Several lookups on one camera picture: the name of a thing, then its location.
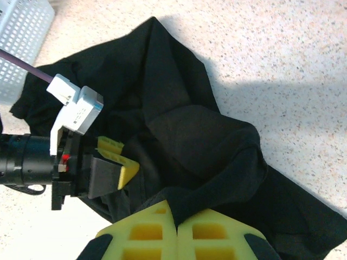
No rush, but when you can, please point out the white perforated plastic basket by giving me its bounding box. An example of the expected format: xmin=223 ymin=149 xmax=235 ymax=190
xmin=0 ymin=0 xmax=56 ymax=105

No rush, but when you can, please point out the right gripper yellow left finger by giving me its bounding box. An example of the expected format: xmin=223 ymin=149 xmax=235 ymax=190
xmin=76 ymin=199 xmax=179 ymax=260

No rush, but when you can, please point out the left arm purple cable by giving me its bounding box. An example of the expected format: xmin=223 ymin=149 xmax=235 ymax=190
xmin=0 ymin=48 xmax=55 ymax=83

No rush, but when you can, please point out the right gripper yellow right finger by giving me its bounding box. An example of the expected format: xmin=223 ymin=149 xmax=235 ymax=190
xmin=177 ymin=208 xmax=281 ymax=260

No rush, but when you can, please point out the left thin black wrist cable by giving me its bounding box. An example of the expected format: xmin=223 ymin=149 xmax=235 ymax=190
xmin=5 ymin=183 xmax=47 ymax=196

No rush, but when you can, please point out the black floral print t-shirt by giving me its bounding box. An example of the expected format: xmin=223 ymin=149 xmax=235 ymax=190
xmin=9 ymin=16 xmax=347 ymax=260

